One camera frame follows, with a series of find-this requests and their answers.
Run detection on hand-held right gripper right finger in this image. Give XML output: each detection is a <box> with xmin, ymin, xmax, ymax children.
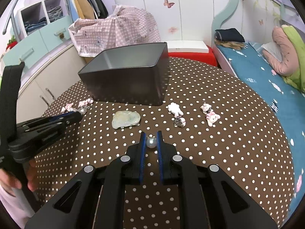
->
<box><xmin>157</xmin><ymin>131</ymin><xmax>280</xmax><ymax>229</ymax></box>

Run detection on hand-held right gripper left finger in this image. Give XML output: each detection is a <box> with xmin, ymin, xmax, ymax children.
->
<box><xmin>25</xmin><ymin>132</ymin><xmax>146</xmax><ymax>229</ymax></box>

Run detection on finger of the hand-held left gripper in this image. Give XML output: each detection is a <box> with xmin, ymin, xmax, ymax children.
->
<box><xmin>16</xmin><ymin>111</ymin><xmax>83</xmax><ymax>132</ymax></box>
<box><xmin>8</xmin><ymin>118</ymin><xmax>82</xmax><ymax>149</ymax></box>

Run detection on white pearl bead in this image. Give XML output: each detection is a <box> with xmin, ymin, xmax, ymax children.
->
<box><xmin>146</xmin><ymin>136</ymin><xmax>157</xmax><ymax>149</ymax></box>

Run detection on pearl charm with pink bears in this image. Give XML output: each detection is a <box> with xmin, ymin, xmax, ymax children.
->
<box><xmin>61</xmin><ymin>98</ymin><xmax>93</xmax><ymax>115</ymax></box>

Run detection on dark grey metal box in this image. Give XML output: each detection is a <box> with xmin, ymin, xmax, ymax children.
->
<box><xmin>78</xmin><ymin>42</ymin><xmax>170</xmax><ymax>107</ymax></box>

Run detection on person's left hand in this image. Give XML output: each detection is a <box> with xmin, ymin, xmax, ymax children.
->
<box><xmin>0</xmin><ymin>160</ymin><xmax>37</xmax><ymax>196</ymax></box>

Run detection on pale green jade pendant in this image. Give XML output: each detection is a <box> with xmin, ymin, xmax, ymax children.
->
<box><xmin>112</xmin><ymin>110</ymin><xmax>141</xmax><ymax>130</ymax></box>

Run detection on white bear charm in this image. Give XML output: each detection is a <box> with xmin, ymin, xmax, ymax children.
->
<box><xmin>167</xmin><ymin>102</ymin><xmax>184</xmax><ymax>117</ymax></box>

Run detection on cream cabinet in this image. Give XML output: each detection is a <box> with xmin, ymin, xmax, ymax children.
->
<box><xmin>16</xmin><ymin>42</ymin><xmax>96</xmax><ymax>116</ymax></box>

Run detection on wide teal drawer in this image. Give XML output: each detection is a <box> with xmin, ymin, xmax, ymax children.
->
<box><xmin>0</xmin><ymin>32</ymin><xmax>52</xmax><ymax>68</ymax></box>

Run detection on red green plush toy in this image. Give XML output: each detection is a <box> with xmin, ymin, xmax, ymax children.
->
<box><xmin>5</xmin><ymin>35</ymin><xmax>19</xmax><ymax>52</ymax></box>

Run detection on pink bear charm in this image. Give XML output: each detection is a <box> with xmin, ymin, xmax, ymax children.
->
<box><xmin>206</xmin><ymin>112</ymin><xmax>221</xmax><ymax>127</ymax></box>

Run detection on brown polka dot tablecloth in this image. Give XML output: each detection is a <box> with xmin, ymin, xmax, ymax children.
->
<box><xmin>31</xmin><ymin>57</ymin><xmax>297</xmax><ymax>229</ymax></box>

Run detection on folded blue jeans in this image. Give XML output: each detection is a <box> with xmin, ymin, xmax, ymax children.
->
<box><xmin>23</xmin><ymin>17</ymin><xmax>47</xmax><ymax>35</ymax></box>

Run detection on small teal drawer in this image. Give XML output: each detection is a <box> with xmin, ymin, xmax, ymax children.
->
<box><xmin>39</xmin><ymin>16</ymin><xmax>75</xmax><ymax>46</ymax></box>

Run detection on folded grey clothes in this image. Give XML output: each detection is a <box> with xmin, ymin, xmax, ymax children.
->
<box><xmin>47</xmin><ymin>5</ymin><xmax>64</xmax><ymax>23</ymax></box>

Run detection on red stool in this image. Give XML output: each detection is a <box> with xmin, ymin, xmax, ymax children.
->
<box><xmin>168</xmin><ymin>45</ymin><xmax>218</xmax><ymax>66</ymax></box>

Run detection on pink checked cloth cover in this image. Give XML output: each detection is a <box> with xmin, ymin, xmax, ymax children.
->
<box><xmin>68</xmin><ymin>4</ymin><xmax>162</xmax><ymax>58</ymax></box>

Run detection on white flat box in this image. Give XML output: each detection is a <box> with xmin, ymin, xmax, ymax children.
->
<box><xmin>166</xmin><ymin>40</ymin><xmax>209</xmax><ymax>53</ymax></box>

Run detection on hanging clothes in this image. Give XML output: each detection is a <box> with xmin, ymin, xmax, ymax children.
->
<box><xmin>62</xmin><ymin>0</ymin><xmax>109</xmax><ymax>21</ymax></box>

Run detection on teal patterned bed sheet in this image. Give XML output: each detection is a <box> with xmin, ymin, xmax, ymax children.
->
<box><xmin>217</xmin><ymin>41</ymin><xmax>305</xmax><ymax>196</ymax></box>

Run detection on tan folded clothes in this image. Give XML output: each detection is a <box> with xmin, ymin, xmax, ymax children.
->
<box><xmin>215</xmin><ymin>41</ymin><xmax>245</xmax><ymax>51</ymax></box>

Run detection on dark folded clothes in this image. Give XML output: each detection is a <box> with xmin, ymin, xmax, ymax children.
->
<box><xmin>215</xmin><ymin>28</ymin><xmax>245</xmax><ymax>43</ymax></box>

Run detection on white wardrobe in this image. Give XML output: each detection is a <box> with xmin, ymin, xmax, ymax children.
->
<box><xmin>109</xmin><ymin>0</ymin><xmax>232</xmax><ymax>44</ymax></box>

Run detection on pink pillow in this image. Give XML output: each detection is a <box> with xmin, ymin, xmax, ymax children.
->
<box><xmin>262</xmin><ymin>26</ymin><xmax>305</xmax><ymax>77</ymax></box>

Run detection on green blanket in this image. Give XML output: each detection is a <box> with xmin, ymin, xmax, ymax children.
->
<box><xmin>281</xmin><ymin>24</ymin><xmax>305</xmax><ymax>91</ymax></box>

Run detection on light green bed headboard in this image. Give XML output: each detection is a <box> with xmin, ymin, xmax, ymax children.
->
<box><xmin>212</xmin><ymin>0</ymin><xmax>301</xmax><ymax>70</ymax></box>

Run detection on grey metal rail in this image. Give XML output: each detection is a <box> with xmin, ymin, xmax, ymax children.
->
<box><xmin>2</xmin><ymin>0</ymin><xmax>27</xmax><ymax>35</ymax></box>

